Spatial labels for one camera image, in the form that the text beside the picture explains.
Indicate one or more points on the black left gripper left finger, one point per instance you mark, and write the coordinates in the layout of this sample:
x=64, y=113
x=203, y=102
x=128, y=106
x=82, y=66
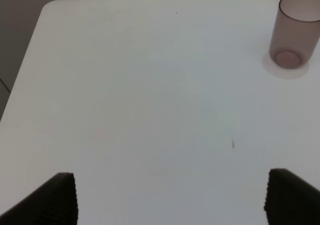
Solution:
x=53, y=203

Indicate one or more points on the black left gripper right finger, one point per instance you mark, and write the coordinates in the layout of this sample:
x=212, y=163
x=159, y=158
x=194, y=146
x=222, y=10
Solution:
x=290, y=200

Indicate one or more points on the pink translucent plastic cup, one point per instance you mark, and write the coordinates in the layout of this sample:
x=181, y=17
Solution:
x=296, y=33

